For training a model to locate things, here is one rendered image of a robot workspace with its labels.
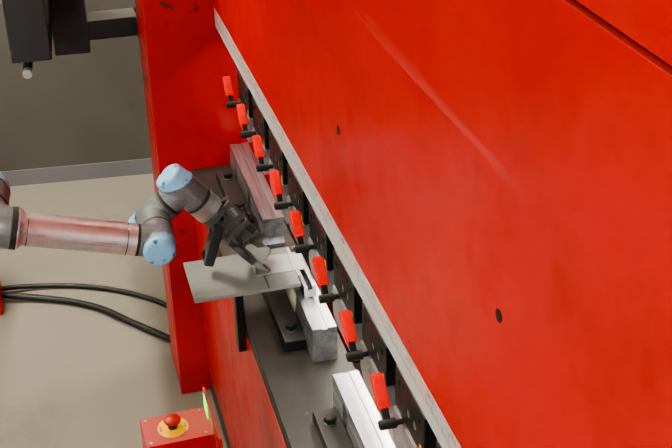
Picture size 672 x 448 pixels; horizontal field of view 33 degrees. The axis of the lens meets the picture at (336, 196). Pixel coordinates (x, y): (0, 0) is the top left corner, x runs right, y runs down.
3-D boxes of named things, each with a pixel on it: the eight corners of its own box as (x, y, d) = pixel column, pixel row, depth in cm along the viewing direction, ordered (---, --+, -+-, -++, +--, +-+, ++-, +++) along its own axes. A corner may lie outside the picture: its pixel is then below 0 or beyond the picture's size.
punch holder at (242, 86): (239, 123, 319) (235, 68, 311) (268, 119, 320) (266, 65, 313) (249, 145, 306) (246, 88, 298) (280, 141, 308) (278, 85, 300)
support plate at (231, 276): (183, 265, 287) (183, 262, 287) (284, 250, 293) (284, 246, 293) (194, 303, 272) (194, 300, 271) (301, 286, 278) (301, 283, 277)
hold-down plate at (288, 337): (259, 287, 299) (258, 278, 297) (279, 284, 300) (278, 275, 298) (285, 352, 273) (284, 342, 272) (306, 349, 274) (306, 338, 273)
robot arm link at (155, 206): (127, 236, 264) (160, 205, 262) (124, 214, 273) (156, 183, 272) (152, 255, 268) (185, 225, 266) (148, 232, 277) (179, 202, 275)
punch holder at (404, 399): (392, 440, 199) (393, 364, 192) (438, 431, 201) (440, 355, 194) (420, 498, 187) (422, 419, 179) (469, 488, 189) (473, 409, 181)
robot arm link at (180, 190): (151, 179, 271) (176, 155, 269) (183, 206, 276) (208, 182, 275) (154, 194, 264) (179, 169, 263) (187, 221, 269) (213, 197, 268)
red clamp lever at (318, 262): (310, 256, 227) (320, 302, 224) (330, 253, 228) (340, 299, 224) (309, 259, 229) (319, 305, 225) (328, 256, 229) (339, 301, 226)
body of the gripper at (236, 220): (263, 234, 276) (229, 205, 270) (238, 257, 277) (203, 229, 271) (258, 219, 282) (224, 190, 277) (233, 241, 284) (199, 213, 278)
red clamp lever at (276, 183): (267, 169, 261) (275, 208, 258) (285, 167, 262) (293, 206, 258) (266, 172, 263) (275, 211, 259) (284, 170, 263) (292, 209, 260)
